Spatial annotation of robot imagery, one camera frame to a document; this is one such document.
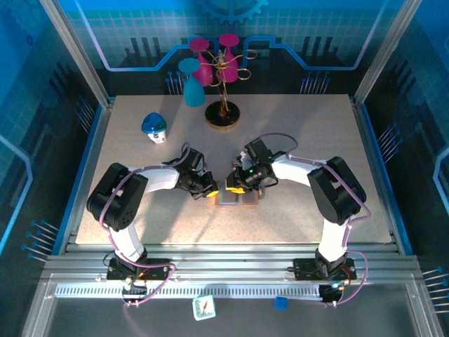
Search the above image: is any slotted grey cable duct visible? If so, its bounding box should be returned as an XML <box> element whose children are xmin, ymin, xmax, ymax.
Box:
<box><xmin>55</xmin><ymin>284</ymin><xmax>323</xmax><ymax>299</ymax></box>

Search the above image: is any brown wooden case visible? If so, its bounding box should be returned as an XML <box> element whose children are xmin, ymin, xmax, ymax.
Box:
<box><xmin>214</xmin><ymin>180</ymin><xmax>267</xmax><ymax>209</ymax></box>

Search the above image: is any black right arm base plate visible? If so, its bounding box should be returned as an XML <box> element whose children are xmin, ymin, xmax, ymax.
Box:
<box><xmin>293</xmin><ymin>258</ymin><xmax>358</xmax><ymax>282</ymax></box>

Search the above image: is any magenta wine glass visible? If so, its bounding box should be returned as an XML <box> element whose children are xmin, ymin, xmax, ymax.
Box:
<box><xmin>188</xmin><ymin>37</ymin><xmax>214</xmax><ymax>87</ymax></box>
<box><xmin>217</xmin><ymin>33</ymin><xmax>241</xmax><ymax>84</ymax></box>

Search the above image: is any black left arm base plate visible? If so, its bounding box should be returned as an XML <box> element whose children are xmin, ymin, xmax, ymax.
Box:
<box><xmin>107</xmin><ymin>258</ymin><xmax>172</xmax><ymax>282</ymax></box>

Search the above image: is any black electronics board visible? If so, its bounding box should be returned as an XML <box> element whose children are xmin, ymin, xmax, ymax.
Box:
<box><xmin>319</xmin><ymin>283</ymin><xmax>344</xmax><ymax>305</ymax></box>
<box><xmin>121</xmin><ymin>280</ymin><xmax>148</xmax><ymax>303</ymax></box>

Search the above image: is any gold glass rack black base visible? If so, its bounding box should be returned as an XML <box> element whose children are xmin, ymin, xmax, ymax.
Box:
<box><xmin>200</xmin><ymin>48</ymin><xmax>253</xmax><ymax>130</ymax></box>

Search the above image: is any teal wine glass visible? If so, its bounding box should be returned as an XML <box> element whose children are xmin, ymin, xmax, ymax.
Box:
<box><xmin>177</xmin><ymin>58</ymin><xmax>206</xmax><ymax>108</ymax></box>

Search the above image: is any aluminium frame post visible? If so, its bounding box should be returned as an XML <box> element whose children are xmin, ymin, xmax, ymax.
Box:
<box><xmin>351</xmin><ymin>0</ymin><xmax>422</xmax><ymax>106</ymax></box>
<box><xmin>39</xmin><ymin>0</ymin><xmax>115</xmax><ymax>109</ymax></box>

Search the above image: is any white cup with blue lid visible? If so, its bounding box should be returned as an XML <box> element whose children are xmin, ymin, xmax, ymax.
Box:
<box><xmin>140</xmin><ymin>112</ymin><xmax>168</xmax><ymax>145</ymax></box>

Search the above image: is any aluminium front rail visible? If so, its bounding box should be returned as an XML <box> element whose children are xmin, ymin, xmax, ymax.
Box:
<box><xmin>41</xmin><ymin>243</ymin><xmax>424</xmax><ymax>282</ymax></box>

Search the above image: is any white green square tile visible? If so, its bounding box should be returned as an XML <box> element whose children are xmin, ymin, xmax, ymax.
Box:
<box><xmin>192</xmin><ymin>294</ymin><xmax>217</xmax><ymax>322</ymax></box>

